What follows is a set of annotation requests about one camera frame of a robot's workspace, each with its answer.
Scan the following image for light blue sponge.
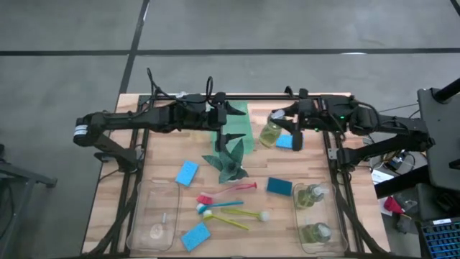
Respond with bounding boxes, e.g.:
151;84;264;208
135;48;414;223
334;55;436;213
180;221;212;253
275;134;305;150
175;160;200;188

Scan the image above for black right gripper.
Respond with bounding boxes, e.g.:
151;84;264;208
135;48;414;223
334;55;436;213
272;88;321;152

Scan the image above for red dish brush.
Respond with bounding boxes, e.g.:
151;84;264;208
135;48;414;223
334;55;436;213
195;181;258;206

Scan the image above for black metal stand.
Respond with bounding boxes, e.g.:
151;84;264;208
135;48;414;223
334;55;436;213
0;143;58;259

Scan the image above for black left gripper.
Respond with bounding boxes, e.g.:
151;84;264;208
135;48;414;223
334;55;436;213
206;92;248;153

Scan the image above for white paper sheets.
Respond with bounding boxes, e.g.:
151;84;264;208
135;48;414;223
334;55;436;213
371;168;396;185

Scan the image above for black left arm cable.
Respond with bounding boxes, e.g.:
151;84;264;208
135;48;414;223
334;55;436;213
145;66;215;109

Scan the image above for blue dish brush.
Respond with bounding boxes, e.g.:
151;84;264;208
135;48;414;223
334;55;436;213
195;200;245;215

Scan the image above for backlit keyboard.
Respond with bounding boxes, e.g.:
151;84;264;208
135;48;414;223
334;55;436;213
419;217;460;259

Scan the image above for red object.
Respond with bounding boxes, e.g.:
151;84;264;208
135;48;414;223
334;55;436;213
383;196;406;216

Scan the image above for snake plant in white pot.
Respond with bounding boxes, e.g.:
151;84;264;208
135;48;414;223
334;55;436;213
201;138;250;186

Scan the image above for yellow dish soap pump bottle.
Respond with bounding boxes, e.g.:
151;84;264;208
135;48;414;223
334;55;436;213
294;183;330;210
300;222;334;245
258;109;285;149

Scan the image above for black metal table frame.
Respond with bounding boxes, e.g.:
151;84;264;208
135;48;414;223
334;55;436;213
81;92;393;259

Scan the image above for small electronics box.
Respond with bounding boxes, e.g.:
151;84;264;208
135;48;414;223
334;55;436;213
390;153;409;170

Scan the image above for dark teal sponge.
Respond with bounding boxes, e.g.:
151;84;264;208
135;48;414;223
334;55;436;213
266;176;294;197

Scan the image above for clear plastic bin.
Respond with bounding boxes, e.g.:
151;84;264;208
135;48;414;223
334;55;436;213
125;178;182;253
292;181;349;255

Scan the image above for yellow-green dish brush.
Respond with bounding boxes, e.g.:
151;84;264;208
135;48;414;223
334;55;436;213
220;207;271;222
202;209;251;231

